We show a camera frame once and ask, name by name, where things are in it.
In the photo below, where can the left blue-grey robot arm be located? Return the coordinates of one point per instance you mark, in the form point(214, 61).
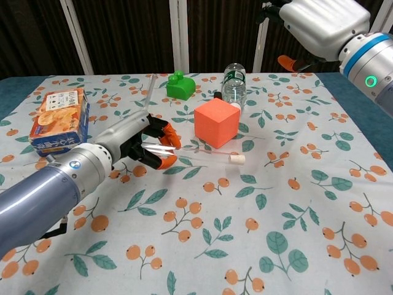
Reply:
point(46, 190)

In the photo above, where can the orange snack box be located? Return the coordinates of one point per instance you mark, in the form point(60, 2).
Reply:
point(58, 116)

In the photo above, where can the cream cork stopper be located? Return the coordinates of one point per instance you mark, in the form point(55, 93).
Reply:
point(237, 159)

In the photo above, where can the clear glass rod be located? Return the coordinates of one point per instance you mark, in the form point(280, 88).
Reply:
point(202, 155)

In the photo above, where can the green toy block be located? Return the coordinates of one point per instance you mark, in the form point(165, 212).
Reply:
point(181, 87)

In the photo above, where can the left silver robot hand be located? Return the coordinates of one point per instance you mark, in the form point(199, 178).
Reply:
point(122, 132)

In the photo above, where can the small black cap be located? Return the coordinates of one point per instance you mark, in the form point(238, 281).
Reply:
point(217, 95)

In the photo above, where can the black folding screen partition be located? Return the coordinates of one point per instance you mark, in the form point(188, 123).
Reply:
point(129, 33)

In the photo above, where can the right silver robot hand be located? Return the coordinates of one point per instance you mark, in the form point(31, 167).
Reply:
point(322, 21)

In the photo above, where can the orange foam cube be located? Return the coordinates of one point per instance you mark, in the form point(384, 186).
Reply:
point(218, 123)

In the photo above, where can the thin glass rod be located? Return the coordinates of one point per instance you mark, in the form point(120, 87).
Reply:
point(150, 90)

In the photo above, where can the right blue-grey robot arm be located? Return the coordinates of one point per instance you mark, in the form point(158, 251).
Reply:
point(371, 67)

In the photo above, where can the clear plastic water bottle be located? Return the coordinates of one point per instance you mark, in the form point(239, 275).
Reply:
point(234, 89)

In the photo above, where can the floral print tablecloth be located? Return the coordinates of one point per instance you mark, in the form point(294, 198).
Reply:
point(215, 215)

